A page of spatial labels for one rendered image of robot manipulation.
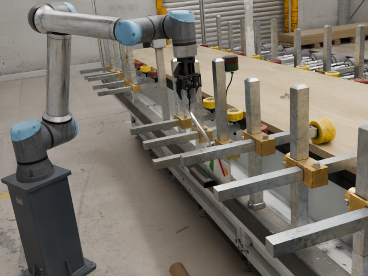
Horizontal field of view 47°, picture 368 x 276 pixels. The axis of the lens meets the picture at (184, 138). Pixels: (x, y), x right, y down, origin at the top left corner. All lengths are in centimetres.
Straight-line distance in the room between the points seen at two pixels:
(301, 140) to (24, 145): 142
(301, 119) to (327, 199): 44
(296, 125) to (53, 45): 130
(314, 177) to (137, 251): 165
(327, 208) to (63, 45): 135
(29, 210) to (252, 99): 132
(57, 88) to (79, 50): 731
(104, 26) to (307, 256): 104
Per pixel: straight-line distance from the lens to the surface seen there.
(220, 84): 154
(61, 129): 224
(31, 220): 226
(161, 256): 250
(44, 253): 232
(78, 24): 172
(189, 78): 160
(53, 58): 210
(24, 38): 938
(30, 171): 220
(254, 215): 143
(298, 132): 112
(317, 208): 154
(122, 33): 154
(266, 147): 130
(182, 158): 123
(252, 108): 132
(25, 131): 214
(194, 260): 244
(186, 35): 157
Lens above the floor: 142
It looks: 19 degrees down
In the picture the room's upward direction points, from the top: 6 degrees counter-clockwise
